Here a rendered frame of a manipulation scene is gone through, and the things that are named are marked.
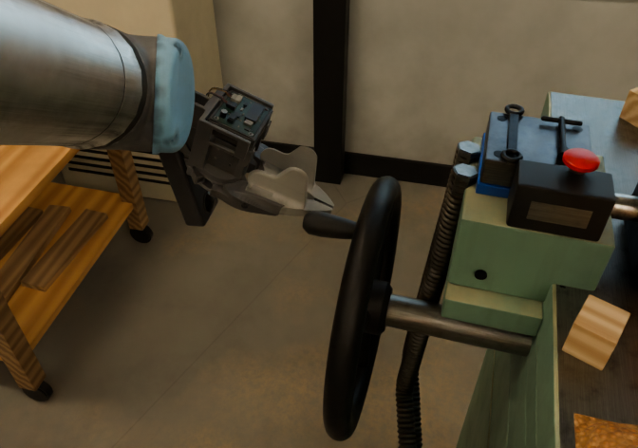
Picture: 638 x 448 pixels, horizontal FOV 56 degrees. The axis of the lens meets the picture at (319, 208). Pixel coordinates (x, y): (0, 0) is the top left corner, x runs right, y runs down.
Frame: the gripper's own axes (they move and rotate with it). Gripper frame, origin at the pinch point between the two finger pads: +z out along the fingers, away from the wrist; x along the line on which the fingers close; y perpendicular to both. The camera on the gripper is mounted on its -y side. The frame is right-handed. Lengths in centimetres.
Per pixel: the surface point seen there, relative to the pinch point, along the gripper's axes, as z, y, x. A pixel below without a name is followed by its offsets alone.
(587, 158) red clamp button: 18.3, 18.7, -0.1
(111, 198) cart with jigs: -52, -97, 68
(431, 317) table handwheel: 15.6, -3.6, -4.0
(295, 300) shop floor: 9, -93, 60
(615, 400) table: 27.2, 8.6, -14.5
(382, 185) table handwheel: 4.6, 5.6, 1.1
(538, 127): 16.0, 15.2, 7.8
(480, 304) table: 18.2, 2.1, -4.7
